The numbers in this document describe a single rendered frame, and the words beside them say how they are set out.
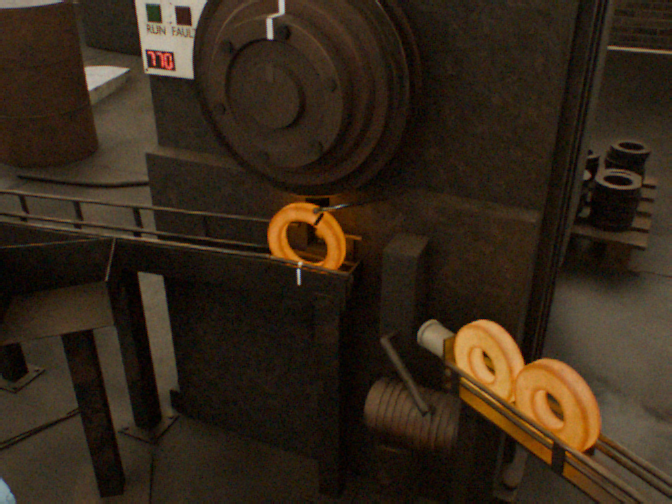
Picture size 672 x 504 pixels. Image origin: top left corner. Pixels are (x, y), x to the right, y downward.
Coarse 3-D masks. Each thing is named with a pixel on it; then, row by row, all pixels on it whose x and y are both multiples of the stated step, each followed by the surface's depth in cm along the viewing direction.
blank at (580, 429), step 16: (528, 368) 109; (544, 368) 105; (560, 368) 104; (528, 384) 110; (544, 384) 106; (560, 384) 103; (576, 384) 102; (528, 400) 111; (544, 400) 111; (560, 400) 104; (576, 400) 101; (592, 400) 102; (544, 416) 110; (576, 416) 102; (592, 416) 101; (560, 432) 106; (576, 432) 103; (592, 432) 102; (576, 448) 104
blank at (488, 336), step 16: (480, 320) 121; (464, 336) 122; (480, 336) 118; (496, 336) 115; (464, 352) 123; (480, 352) 123; (496, 352) 115; (512, 352) 114; (464, 368) 124; (480, 368) 123; (496, 368) 116; (512, 368) 113; (496, 384) 117; (512, 384) 113; (512, 400) 117
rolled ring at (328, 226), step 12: (300, 204) 147; (312, 204) 147; (276, 216) 149; (288, 216) 147; (300, 216) 146; (312, 216) 145; (324, 216) 144; (276, 228) 150; (324, 228) 145; (336, 228) 145; (276, 240) 152; (336, 240) 145; (276, 252) 153; (288, 252) 154; (336, 252) 146; (288, 264) 154; (324, 264) 149; (336, 264) 148
